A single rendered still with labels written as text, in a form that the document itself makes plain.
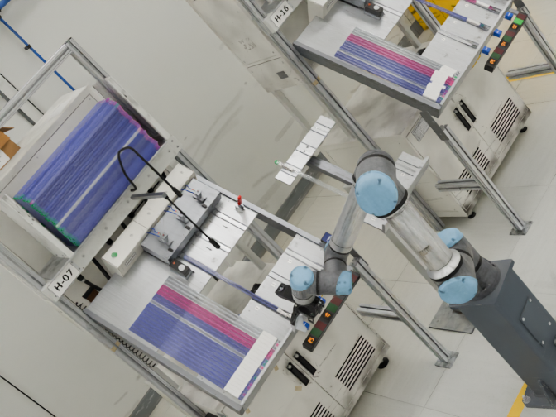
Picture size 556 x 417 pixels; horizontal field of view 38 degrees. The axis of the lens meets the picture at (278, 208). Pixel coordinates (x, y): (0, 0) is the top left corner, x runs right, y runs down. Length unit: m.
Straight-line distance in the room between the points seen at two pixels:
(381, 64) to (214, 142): 1.75
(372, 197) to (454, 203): 1.66
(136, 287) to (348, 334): 0.94
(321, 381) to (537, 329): 1.00
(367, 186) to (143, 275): 1.16
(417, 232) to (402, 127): 1.38
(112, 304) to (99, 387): 1.69
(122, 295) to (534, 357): 1.48
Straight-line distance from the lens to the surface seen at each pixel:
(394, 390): 3.54
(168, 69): 4.90
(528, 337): 2.78
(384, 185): 2.24
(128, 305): 3.06
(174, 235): 3.08
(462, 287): 2.47
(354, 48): 3.55
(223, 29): 3.84
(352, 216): 2.49
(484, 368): 3.31
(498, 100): 4.12
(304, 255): 3.03
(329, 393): 3.44
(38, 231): 2.95
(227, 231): 3.11
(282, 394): 3.30
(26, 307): 4.54
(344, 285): 2.50
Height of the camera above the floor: 2.19
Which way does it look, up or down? 24 degrees down
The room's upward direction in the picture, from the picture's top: 44 degrees counter-clockwise
